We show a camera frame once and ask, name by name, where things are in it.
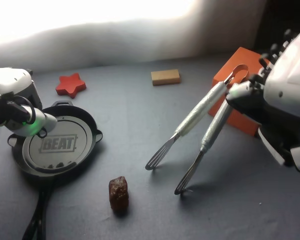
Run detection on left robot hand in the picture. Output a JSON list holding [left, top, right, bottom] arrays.
[[0, 66, 59, 138]]

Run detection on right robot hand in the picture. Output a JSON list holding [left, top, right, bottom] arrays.
[[226, 26, 300, 151]]

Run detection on metal tongs with taped handles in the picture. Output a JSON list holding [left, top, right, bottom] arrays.
[[144, 64, 250, 196]]

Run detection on black frying pan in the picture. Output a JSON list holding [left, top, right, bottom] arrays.
[[6, 99, 104, 240]]

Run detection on orange box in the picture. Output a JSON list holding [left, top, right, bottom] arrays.
[[207, 46, 271, 137]]

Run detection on red star block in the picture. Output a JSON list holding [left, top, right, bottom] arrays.
[[55, 72, 87, 99]]

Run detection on tan wooden block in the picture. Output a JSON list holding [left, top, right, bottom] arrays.
[[150, 69, 182, 86]]

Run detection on grey table cloth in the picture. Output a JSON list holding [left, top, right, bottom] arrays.
[[0, 48, 300, 240]]

